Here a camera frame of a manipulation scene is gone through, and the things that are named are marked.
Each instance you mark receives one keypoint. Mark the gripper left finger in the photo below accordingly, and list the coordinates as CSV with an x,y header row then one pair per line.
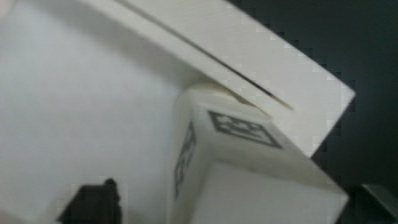
x,y
93,207

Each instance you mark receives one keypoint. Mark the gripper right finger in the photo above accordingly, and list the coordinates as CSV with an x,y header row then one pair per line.
x,y
381,204

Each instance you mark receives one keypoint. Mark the white leg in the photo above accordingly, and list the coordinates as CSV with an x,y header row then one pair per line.
x,y
244,180

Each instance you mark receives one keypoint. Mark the white square tabletop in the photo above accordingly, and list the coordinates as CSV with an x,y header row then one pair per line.
x,y
90,85

